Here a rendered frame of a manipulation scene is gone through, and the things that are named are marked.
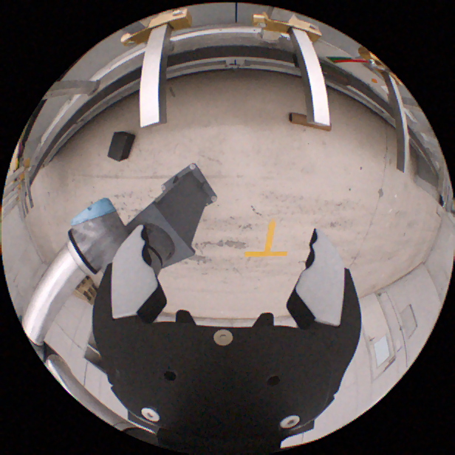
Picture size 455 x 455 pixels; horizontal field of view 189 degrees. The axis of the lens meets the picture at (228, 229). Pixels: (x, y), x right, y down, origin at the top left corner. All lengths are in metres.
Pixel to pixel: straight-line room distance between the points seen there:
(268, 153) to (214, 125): 0.39
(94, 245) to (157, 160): 0.88
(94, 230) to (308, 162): 1.20
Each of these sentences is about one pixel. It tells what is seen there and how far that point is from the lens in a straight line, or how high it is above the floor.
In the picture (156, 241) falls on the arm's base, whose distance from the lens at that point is 0.55.
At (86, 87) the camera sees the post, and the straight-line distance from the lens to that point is 0.57.
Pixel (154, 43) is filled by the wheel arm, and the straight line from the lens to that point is 0.32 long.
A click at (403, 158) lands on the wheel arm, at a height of 0.86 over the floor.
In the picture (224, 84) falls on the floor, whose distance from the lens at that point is 1.13.
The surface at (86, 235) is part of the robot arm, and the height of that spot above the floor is 0.85.
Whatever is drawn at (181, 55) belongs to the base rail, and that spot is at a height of 0.68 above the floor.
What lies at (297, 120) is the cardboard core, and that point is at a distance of 1.06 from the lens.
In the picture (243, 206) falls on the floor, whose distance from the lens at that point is 1.15.
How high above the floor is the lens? 1.04
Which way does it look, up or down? 57 degrees down
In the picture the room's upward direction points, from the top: 177 degrees counter-clockwise
